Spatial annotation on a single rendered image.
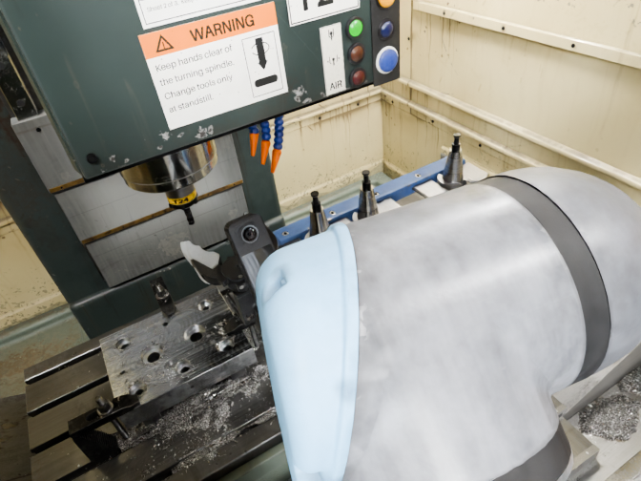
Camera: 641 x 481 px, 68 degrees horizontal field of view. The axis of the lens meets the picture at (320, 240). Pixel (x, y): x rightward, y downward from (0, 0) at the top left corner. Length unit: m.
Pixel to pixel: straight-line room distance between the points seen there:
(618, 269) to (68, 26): 0.49
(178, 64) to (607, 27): 1.01
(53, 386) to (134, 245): 0.41
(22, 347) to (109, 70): 1.52
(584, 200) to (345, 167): 1.89
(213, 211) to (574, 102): 1.02
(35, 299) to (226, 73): 1.50
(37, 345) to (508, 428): 1.83
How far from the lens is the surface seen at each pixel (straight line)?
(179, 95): 0.58
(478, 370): 0.20
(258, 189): 1.50
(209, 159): 0.78
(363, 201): 0.91
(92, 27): 0.55
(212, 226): 1.46
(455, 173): 1.03
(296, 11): 0.61
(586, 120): 1.42
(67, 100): 0.56
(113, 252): 1.42
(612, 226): 0.25
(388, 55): 0.69
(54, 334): 1.95
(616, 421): 1.42
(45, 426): 1.26
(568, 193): 0.25
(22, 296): 1.96
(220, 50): 0.58
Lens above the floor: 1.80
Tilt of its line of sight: 39 degrees down
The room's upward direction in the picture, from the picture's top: 8 degrees counter-clockwise
